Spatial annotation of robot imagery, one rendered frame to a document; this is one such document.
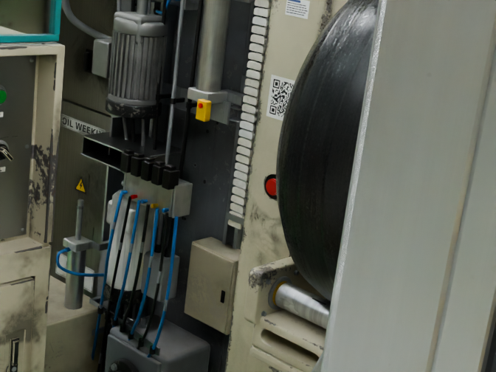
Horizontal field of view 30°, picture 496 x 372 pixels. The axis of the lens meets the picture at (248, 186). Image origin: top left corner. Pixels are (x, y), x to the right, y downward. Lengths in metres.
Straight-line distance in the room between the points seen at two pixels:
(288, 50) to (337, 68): 0.30
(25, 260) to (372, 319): 1.57
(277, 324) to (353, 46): 0.51
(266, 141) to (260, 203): 0.12
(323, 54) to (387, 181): 1.20
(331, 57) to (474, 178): 1.19
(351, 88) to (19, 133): 0.65
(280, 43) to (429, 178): 1.47
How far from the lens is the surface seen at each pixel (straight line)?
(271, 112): 1.65
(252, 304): 1.59
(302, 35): 1.60
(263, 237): 1.70
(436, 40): 0.15
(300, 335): 1.56
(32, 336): 1.80
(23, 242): 1.75
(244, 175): 1.72
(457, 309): 0.16
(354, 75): 1.31
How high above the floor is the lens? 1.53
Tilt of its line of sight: 17 degrees down
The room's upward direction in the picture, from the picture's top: 7 degrees clockwise
